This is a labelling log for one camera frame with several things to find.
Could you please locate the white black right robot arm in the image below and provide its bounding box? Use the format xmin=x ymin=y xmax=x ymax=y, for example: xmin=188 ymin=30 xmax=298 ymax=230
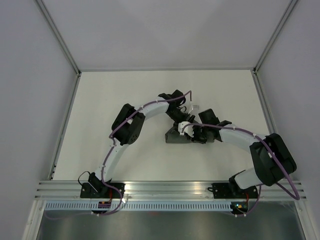
xmin=178 ymin=109 xmax=300 ymax=200

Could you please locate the aluminium frame post left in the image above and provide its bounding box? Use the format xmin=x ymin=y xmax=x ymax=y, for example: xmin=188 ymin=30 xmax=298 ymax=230
xmin=33 ymin=0 xmax=81 ymax=76

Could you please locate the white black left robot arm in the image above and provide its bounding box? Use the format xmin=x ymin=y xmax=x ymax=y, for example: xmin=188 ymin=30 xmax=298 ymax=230
xmin=81 ymin=90 xmax=192 ymax=199

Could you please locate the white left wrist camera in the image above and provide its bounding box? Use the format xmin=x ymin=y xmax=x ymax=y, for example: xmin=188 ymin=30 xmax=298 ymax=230
xmin=190 ymin=104 xmax=200 ymax=112

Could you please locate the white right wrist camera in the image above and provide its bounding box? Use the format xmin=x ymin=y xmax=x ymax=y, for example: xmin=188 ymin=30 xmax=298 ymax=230
xmin=178 ymin=121 xmax=197 ymax=138

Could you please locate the aluminium front rail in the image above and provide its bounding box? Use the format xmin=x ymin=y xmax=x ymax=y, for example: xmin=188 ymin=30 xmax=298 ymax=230
xmin=34 ymin=180 xmax=307 ymax=202

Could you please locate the aluminium rail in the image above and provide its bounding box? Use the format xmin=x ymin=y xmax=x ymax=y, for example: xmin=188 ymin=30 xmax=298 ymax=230
xmin=46 ymin=72 xmax=82 ymax=181
xmin=251 ymin=72 xmax=292 ymax=181
xmin=34 ymin=180 xmax=307 ymax=202

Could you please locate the aluminium frame post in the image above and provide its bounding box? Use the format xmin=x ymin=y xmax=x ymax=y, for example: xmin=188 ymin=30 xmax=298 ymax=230
xmin=33 ymin=0 xmax=81 ymax=76
xmin=252 ymin=0 xmax=300 ymax=75

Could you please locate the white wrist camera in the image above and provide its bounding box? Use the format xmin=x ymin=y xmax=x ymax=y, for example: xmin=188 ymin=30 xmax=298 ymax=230
xmin=178 ymin=121 xmax=197 ymax=138
xmin=190 ymin=104 xmax=200 ymax=112

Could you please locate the aluminium right side rail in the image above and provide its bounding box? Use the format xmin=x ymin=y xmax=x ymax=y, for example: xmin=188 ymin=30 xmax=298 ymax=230
xmin=251 ymin=72 xmax=292 ymax=181

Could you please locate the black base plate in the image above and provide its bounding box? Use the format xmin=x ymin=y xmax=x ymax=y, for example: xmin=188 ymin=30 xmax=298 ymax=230
xmin=207 ymin=182 xmax=259 ymax=200
xmin=80 ymin=182 xmax=125 ymax=199

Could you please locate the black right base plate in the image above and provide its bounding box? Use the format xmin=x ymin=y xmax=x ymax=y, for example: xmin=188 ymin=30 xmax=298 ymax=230
xmin=207 ymin=182 xmax=259 ymax=200

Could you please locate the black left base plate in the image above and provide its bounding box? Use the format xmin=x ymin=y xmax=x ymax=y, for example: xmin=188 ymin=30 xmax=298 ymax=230
xmin=80 ymin=182 xmax=125 ymax=199

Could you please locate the white slotted cable duct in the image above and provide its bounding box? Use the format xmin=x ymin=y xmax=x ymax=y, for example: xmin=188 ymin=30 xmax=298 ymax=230
xmin=45 ymin=200 xmax=232 ymax=212

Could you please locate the grey cloth napkin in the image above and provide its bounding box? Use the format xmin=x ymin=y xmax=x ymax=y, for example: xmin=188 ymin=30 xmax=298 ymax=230
xmin=165 ymin=126 xmax=217 ymax=144

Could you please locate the aluminium frame post right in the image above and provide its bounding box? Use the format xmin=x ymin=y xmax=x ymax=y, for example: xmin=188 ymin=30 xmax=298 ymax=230
xmin=252 ymin=0 xmax=300 ymax=75

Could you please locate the aluminium left side rail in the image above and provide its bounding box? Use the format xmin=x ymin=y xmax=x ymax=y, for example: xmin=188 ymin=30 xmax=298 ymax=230
xmin=46 ymin=72 xmax=82 ymax=181

